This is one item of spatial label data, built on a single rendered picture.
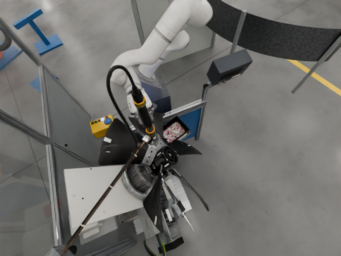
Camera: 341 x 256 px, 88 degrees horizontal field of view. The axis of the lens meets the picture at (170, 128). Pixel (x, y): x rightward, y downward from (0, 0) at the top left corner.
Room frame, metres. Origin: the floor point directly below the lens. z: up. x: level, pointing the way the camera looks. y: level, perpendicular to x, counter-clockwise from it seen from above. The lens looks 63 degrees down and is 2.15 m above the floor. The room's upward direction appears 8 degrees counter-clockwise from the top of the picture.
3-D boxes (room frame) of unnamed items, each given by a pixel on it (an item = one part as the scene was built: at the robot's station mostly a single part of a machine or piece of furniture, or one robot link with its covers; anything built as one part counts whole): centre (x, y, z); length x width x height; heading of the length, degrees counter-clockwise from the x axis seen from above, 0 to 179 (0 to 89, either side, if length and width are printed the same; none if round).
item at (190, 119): (0.76, 0.09, 0.45); 0.82 x 0.01 x 0.66; 105
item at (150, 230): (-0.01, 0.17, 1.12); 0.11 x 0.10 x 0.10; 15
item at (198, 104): (0.76, 0.09, 0.82); 0.90 x 0.04 x 0.08; 105
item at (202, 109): (0.87, -0.32, 0.39); 0.04 x 0.04 x 0.78; 15
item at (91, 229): (0.05, 0.60, 0.92); 0.17 x 0.16 x 0.11; 105
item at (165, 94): (1.03, 0.14, 0.47); 0.30 x 0.30 x 0.93; 12
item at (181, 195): (0.20, 0.25, 0.04); 0.62 x 0.46 x 0.08; 105
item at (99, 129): (0.65, 0.48, 1.02); 0.16 x 0.10 x 0.11; 105
